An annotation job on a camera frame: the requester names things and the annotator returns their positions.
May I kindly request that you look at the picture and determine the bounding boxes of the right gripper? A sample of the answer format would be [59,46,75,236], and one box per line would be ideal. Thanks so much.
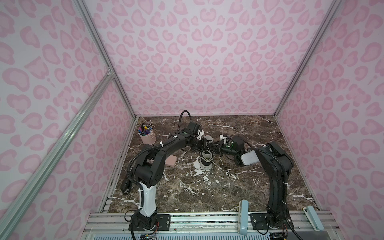
[207,140,239,159]

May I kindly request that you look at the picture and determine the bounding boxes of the black white sneaker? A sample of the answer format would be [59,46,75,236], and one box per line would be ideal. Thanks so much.
[199,135,214,171]

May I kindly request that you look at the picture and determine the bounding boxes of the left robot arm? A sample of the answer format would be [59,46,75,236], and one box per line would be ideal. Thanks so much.
[121,129,204,228]

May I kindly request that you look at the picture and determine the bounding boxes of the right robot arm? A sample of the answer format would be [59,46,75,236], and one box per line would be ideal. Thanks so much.
[210,136,294,229]

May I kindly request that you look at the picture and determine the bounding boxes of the pink rectangular case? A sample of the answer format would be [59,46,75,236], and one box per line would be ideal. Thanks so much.
[165,155,178,167]

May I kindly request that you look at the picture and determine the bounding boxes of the pink pen cup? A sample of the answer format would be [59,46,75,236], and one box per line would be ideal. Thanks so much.
[139,128,156,145]

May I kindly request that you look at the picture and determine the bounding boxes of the pens in cup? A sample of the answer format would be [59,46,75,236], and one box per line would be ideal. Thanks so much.
[138,124,152,136]

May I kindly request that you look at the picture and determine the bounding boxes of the light blue clamp centre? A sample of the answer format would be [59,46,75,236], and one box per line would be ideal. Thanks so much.
[237,200,249,236]

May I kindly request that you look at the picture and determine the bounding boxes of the light blue clamp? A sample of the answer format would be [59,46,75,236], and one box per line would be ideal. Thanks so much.
[303,206,325,232]
[237,200,249,236]

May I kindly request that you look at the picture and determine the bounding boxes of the light blue clamp right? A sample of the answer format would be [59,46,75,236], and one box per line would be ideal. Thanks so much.
[303,206,325,232]

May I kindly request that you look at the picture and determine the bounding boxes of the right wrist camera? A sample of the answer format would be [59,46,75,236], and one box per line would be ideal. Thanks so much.
[220,135,245,151]

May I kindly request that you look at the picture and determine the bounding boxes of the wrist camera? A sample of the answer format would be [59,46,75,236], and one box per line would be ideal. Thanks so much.
[185,122,204,140]
[220,135,245,151]

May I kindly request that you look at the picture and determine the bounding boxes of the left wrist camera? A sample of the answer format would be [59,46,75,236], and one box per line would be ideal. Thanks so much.
[185,122,204,140]

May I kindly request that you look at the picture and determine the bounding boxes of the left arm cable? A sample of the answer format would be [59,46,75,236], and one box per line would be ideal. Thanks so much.
[125,109,193,193]

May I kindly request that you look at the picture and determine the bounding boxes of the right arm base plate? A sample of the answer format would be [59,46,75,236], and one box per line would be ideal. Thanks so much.
[250,213,294,231]

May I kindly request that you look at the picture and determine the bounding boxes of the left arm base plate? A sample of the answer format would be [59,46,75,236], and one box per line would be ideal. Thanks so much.
[129,214,171,232]

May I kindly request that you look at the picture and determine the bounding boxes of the aluminium rail base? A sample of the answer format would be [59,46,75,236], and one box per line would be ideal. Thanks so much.
[82,211,344,240]

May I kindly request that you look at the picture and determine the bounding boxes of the diagonal aluminium frame bar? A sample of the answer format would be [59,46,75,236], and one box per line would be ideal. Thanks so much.
[1,73,115,240]

